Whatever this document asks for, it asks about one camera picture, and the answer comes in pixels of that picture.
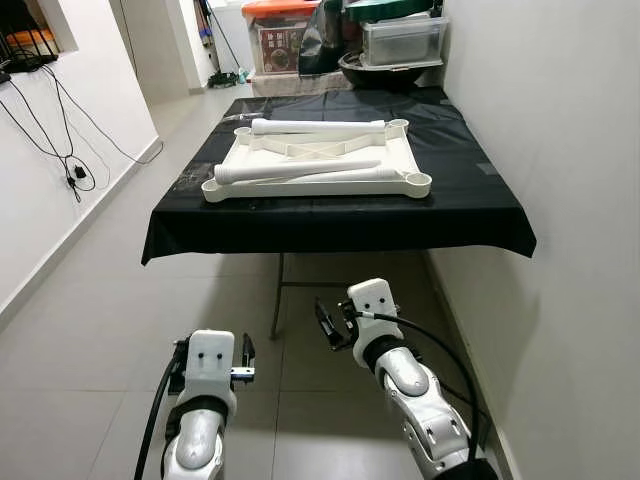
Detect looped black wall cable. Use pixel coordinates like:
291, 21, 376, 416
0, 70, 98, 204

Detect black electronic devices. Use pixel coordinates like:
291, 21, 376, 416
0, 28, 59, 76

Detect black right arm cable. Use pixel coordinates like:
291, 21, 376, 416
358, 312, 481, 461

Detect clear plastic storage box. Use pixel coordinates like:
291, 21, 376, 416
360, 15, 446, 69

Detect orange lid storage box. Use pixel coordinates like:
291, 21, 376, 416
243, 0, 319, 76

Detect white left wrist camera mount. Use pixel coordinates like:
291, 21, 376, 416
183, 329, 238, 419

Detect long thin black wall cable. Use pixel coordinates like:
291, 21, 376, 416
40, 62, 164, 166

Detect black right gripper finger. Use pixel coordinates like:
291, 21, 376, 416
314, 297, 345, 353

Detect black round basin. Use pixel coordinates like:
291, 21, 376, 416
338, 50, 446, 93

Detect black plastic bag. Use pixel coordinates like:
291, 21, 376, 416
298, 0, 353, 76

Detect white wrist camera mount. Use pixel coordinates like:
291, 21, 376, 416
347, 278, 404, 347
183, 329, 238, 419

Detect white plastic children table top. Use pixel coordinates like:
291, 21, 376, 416
201, 117, 434, 204

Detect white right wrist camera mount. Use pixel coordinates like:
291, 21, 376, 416
347, 278, 404, 347

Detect dark green round lid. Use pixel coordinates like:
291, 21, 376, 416
345, 0, 446, 23

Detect black tablecloth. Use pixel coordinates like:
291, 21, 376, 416
141, 85, 538, 266

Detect beige patterned cloth cover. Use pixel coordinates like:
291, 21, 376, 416
250, 70, 346, 98

